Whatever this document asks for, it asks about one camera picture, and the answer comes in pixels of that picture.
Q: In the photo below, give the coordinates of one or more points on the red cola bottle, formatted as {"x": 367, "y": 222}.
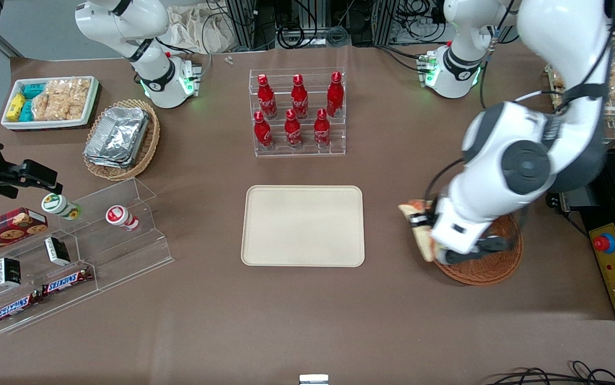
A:
{"x": 262, "y": 132}
{"x": 335, "y": 96}
{"x": 266, "y": 99}
{"x": 321, "y": 131}
{"x": 300, "y": 99}
{"x": 293, "y": 131}

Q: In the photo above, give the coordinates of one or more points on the small silver device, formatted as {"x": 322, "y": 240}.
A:
{"x": 313, "y": 379}

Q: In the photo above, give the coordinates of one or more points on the triangle sandwich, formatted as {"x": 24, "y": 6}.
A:
{"x": 422, "y": 241}

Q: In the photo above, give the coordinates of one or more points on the stack of foil containers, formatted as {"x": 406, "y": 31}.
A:
{"x": 117, "y": 136}

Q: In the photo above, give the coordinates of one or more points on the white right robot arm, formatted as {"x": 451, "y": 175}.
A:
{"x": 152, "y": 69}

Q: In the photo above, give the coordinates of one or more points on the cream plastic tray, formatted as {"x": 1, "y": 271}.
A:
{"x": 303, "y": 225}

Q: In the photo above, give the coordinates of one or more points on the white cloth bag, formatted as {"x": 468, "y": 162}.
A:
{"x": 195, "y": 29}

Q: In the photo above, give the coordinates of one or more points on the small black carton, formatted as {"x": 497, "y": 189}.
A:
{"x": 9, "y": 271}
{"x": 57, "y": 251}

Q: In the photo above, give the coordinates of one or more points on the white plastic snack bin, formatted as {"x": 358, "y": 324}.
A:
{"x": 45, "y": 124}

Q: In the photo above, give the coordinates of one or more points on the aluminium profile post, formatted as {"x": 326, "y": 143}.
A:
{"x": 243, "y": 24}
{"x": 386, "y": 21}

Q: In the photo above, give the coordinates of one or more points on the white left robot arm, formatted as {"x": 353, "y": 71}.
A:
{"x": 526, "y": 160}

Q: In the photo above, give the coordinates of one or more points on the round brown wicker basket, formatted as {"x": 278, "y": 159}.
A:
{"x": 494, "y": 270}

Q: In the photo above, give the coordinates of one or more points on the clear rice cracker pack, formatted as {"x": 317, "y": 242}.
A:
{"x": 48, "y": 107}
{"x": 75, "y": 93}

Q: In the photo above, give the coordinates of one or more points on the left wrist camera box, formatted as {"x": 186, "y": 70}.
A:
{"x": 489, "y": 245}

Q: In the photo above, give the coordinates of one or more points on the red label yoghurt bottle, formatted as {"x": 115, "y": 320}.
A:
{"x": 122, "y": 217}

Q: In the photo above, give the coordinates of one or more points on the oval light wicker basket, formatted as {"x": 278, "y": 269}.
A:
{"x": 148, "y": 149}

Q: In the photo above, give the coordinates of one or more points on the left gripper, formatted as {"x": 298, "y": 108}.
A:
{"x": 429, "y": 218}

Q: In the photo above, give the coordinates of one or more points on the Snickers chocolate bar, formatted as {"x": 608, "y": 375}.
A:
{"x": 16, "y": 308}
{"x": 67, "y": 282}

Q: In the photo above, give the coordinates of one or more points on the clear acrylic stepped shelf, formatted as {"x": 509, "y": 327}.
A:
{"x": 125, "y": 251}

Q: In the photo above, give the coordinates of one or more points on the teal snack pack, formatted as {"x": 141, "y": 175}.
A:
{"x": 26, "y": 111}
{"x": 33, "y": 90}

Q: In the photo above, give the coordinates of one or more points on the clear acrylic bottle rack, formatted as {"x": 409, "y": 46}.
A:
{"x": 334, "y": 152}

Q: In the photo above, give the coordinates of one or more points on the black side table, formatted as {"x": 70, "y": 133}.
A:
{"x": 598, "y": 208}

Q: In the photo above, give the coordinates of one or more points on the red cookie box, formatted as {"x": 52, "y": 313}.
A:
{"x": 2, "y": 232}

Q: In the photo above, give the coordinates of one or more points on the green cap yoghurt bottle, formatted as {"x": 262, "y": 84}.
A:
{"x": 60, "y": 206}

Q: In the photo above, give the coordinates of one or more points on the yellow snack pack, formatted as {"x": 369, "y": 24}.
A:
{"x": 16, "y": 107}

